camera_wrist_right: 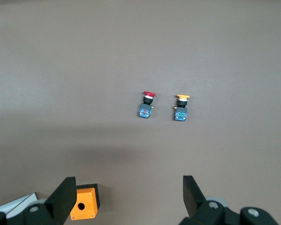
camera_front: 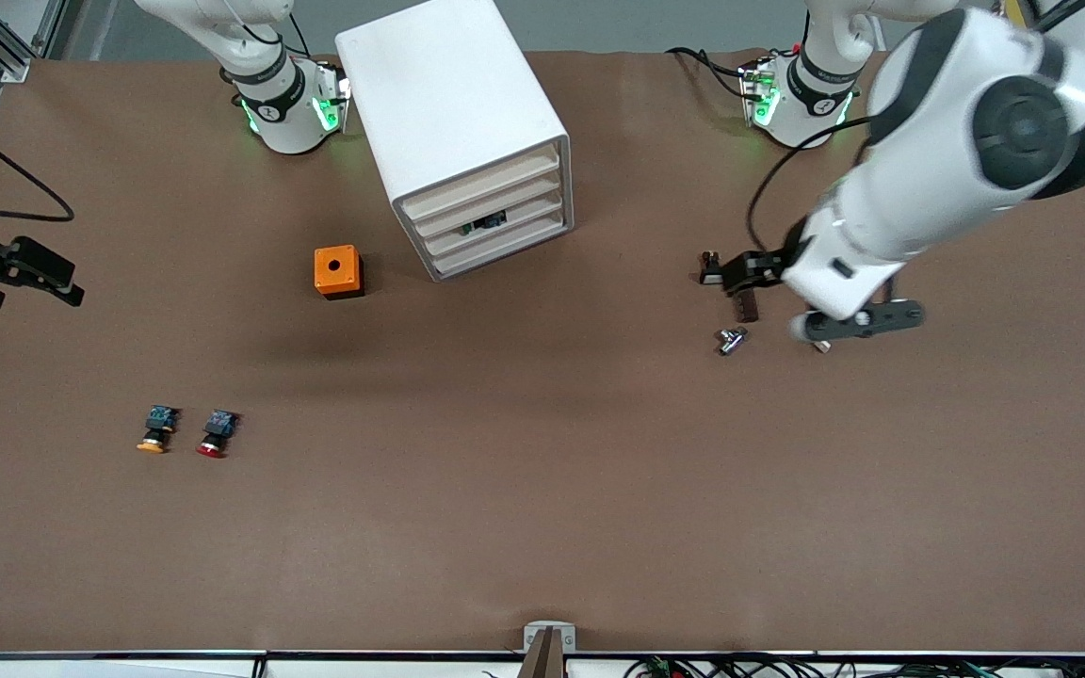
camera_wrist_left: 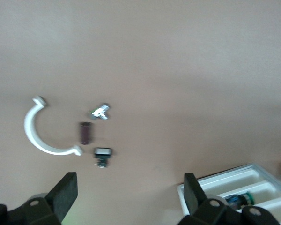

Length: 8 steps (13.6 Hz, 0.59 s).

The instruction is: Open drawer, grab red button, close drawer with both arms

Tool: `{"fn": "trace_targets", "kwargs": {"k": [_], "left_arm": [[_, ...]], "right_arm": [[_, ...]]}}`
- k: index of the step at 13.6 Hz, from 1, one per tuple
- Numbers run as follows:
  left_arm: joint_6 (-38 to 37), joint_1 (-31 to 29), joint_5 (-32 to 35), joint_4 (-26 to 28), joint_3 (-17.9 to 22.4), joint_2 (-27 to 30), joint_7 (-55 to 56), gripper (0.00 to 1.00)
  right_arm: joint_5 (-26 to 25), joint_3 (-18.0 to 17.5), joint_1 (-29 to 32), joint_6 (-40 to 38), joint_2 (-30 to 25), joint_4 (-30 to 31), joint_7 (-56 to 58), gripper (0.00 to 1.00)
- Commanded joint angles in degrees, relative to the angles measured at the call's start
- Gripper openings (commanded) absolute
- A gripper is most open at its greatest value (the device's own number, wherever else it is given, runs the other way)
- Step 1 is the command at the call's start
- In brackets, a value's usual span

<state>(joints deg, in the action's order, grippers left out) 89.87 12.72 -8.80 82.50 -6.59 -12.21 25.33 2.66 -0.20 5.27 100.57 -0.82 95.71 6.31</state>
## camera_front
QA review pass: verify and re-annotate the orange box with hole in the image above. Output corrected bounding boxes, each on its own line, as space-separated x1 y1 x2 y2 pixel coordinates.
314 245 364 300

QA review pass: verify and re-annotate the aluminium frame profile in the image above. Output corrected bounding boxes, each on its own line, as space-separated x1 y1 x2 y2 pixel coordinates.
0 0 70 84

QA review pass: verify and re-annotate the black left base cable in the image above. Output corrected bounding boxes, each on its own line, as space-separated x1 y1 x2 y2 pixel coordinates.
665 45 753 100

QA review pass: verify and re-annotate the grey metal clamp bracket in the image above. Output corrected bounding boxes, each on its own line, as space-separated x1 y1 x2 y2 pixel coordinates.
518 620 577 678

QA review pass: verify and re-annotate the black right base cable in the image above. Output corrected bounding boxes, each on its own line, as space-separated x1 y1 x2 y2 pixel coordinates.
283 9 314 59

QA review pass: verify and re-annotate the yellow push button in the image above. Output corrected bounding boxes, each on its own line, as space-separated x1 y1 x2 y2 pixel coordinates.
136 405 184 456

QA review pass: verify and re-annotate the white table edge rail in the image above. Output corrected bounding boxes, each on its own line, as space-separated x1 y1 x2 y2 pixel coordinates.
0 650 1085 678

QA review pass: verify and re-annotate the black base cable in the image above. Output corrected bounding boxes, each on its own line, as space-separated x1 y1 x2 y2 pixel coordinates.
665 45 753 100
283 9 314 59

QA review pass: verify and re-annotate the brown table cover sheet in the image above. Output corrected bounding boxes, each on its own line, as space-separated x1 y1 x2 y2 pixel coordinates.
0 47 1085 655

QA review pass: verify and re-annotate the tangled black cable bundle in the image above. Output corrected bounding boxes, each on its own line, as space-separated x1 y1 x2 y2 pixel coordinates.
623 654 1085 678

